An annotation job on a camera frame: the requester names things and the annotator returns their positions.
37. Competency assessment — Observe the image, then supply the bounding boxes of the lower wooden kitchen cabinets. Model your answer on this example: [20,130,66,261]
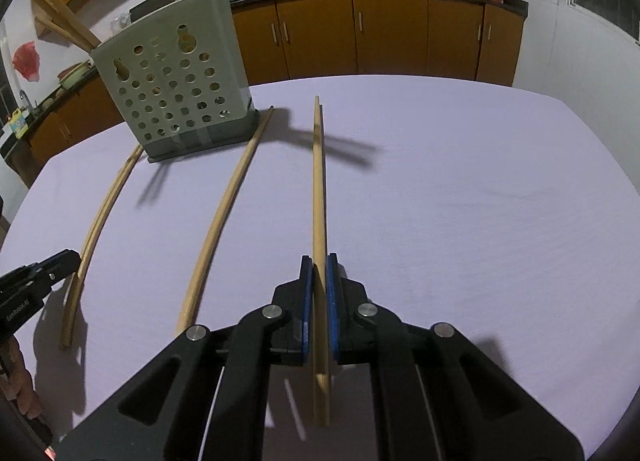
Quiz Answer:
[1,0,528,172]

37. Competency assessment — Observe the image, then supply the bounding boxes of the red plastic bag on wall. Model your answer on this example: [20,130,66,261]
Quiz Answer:
[12,41,40,82]

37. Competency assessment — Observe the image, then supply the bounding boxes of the wooden chopstick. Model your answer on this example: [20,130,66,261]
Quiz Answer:
[311,96,331,427]
[60,144,143,351]
[175,106,274,337]

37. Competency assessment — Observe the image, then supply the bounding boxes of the green bowl on counter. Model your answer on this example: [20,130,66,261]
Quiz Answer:
[58,60,94,91]

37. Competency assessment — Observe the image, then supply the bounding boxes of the chopstick leaning left in holder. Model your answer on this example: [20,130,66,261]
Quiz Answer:
[32,0,101,54]

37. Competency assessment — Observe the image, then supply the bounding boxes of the person's left hand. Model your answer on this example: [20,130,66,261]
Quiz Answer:
[1,337,43,419]

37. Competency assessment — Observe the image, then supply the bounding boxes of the grey perforated utensil holder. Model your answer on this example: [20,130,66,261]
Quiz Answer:
[91,0,259,162]

